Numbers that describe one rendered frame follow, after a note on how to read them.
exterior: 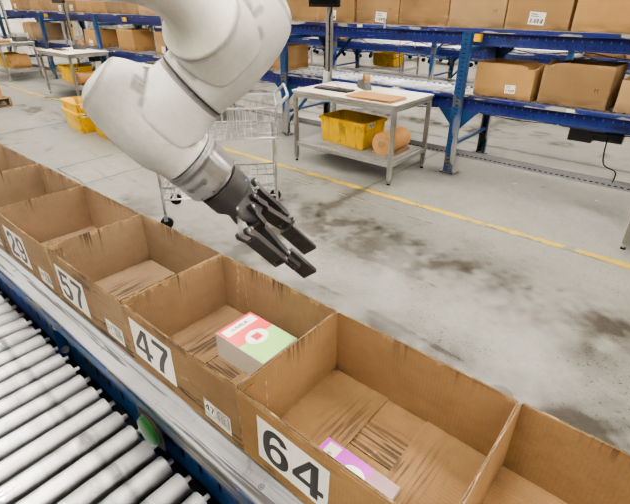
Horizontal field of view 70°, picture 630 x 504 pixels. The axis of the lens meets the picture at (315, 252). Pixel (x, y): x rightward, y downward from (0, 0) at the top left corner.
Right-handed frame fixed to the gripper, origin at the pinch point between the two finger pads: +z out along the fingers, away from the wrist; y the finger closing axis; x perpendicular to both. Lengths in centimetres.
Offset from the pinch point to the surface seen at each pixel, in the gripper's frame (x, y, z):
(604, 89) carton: 120, -303, 249
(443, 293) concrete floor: -36, -121, 185
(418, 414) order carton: -0.1, 16.4, 39.7
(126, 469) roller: -58, 23, 12
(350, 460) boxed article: -9.2, 26.9, 27.2
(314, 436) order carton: -16.3, 21.3, 25.6
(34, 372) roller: -92, -5, -3
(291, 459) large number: -12.2, 29.5, 14.0
